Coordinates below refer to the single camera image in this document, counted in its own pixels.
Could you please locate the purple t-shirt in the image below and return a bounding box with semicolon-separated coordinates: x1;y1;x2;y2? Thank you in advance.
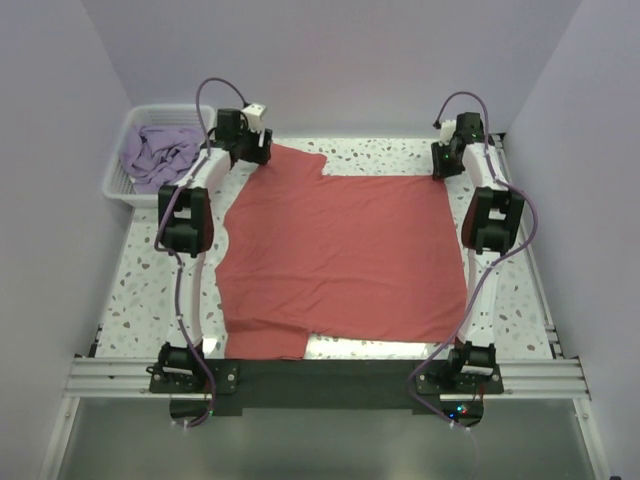
119;124;203;195

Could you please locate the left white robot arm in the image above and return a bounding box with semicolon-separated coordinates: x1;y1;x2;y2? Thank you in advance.
149;103;272;392

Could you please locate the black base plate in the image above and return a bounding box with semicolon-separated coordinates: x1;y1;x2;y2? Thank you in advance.
146;360;505;424

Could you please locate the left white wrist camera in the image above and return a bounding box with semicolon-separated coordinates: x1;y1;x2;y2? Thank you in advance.
241;103;267;132

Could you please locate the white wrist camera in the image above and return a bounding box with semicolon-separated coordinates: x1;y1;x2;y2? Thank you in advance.
241;103;267;132
433;120;457;146

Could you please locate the salmon red t-shirt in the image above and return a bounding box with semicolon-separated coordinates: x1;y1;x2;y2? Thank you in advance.
215;146;467;360

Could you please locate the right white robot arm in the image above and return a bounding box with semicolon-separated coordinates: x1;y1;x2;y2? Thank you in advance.
429;112;525;393

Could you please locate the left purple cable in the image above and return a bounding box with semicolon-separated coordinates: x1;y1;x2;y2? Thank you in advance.
153;77;251;429

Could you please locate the white plastic laundry basket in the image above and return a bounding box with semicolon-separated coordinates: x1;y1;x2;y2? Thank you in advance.
103;104;215;208

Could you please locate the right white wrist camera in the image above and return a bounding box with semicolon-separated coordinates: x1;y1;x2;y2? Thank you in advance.
433;120;457;146

